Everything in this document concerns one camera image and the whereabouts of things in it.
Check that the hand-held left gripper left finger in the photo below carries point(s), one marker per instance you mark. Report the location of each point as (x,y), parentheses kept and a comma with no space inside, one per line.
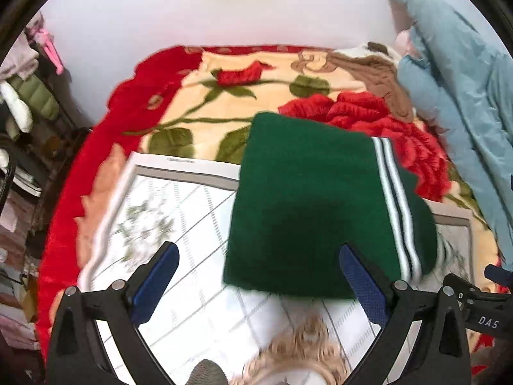
(158,284)

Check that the white quilted mat grey border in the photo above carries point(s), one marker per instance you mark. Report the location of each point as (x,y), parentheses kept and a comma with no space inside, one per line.
(192,216)

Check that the pink clothes hanger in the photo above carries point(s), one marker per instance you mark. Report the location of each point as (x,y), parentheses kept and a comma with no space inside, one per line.
(51,50)

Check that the beige fuzzy cloth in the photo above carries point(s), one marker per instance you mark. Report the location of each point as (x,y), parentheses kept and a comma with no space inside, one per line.
(296,353)

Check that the white plush toy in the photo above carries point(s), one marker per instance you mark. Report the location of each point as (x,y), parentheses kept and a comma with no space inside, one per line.
(16,106)

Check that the brown knitted cloth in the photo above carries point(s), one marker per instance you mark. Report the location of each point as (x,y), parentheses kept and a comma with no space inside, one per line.
(380,78)

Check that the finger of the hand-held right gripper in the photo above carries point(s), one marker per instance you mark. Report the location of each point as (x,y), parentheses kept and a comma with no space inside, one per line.
(499,276)

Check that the red rose printed blanket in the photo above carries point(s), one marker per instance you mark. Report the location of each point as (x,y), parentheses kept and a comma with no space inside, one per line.
(240,100)

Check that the olive green puffer jacket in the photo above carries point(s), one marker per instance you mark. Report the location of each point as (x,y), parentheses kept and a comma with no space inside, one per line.
(36,96)

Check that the grey fuzzy cloth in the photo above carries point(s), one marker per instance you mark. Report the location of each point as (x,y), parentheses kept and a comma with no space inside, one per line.
(208,373)

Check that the green and white striped jacket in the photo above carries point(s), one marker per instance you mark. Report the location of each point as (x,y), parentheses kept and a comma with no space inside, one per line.
(312,192)

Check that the light blue quilt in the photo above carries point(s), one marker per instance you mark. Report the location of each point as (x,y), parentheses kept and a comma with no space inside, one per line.
(461,88)

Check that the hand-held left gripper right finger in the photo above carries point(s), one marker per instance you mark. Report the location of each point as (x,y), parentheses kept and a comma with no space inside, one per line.
(362,288)

